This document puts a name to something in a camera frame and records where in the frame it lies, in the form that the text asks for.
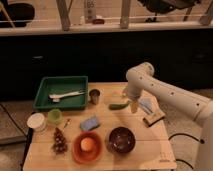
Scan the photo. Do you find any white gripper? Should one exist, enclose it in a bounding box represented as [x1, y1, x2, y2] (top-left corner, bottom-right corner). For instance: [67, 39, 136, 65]
[123, 84, 142, 113]

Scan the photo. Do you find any black cable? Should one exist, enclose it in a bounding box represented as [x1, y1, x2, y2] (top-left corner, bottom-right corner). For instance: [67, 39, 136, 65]
[168, 132, 203, 166]

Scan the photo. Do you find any light blue cloth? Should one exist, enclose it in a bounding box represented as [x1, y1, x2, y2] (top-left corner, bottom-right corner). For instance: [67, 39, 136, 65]
[139, 98, 153, 114]

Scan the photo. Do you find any green plastic tray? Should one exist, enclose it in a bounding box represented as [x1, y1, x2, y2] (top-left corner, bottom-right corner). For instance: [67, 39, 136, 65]
[34, 76, 88, 111]

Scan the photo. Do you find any bunch of dark grapes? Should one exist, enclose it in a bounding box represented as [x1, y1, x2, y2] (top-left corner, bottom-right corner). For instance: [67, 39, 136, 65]
[52, 127, 68, 154]

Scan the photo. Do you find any white round container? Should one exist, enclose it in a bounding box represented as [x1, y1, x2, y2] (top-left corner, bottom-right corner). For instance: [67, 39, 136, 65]
[27, 113, 46, 132]

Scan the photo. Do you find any green plastic cup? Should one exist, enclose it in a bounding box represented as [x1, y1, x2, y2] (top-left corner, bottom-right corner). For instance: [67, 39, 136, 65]
[47, 109, 62, 125]

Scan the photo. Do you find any orange fruit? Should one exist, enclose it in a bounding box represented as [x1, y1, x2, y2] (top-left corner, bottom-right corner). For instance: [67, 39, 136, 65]
[80, 138, 94, 152]

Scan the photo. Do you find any small metal spoon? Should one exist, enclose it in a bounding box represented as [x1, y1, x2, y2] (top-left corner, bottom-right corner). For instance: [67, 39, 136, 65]
[63, 119, 71, 129]

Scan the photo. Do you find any purple bowl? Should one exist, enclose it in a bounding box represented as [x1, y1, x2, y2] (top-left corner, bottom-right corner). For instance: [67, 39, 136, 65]
[106, 126, 136, 155]

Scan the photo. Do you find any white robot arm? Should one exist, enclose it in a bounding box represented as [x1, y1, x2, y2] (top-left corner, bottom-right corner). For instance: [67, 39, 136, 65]
[124, 62, 213, 171]

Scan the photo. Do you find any green pepper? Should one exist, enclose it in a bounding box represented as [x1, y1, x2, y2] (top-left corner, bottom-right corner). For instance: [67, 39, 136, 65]
[108, 101, 130, 110]

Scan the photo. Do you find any white plastic fork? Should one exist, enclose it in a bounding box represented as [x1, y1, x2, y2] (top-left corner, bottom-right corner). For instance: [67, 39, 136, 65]
[49, 91, 85, 102]

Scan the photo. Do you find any blue sponge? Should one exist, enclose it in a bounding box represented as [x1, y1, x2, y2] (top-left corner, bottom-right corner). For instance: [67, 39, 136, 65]
[80, 116, 100, 131]

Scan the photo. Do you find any orange bowl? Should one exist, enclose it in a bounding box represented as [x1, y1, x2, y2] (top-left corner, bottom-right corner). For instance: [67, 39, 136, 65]
[72, 131, 103, 164]

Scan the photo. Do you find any wooden table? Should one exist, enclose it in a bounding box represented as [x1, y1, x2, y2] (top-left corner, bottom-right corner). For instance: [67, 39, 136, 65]
[23, 83, 177, 171]

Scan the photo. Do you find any metal cup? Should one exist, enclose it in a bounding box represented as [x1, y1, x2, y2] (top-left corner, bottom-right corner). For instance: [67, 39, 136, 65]
[89, 89, 100, 105]

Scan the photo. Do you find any wooden scrub brush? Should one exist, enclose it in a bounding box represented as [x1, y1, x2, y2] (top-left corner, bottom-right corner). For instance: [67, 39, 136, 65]
[143, 110, 165, 127]

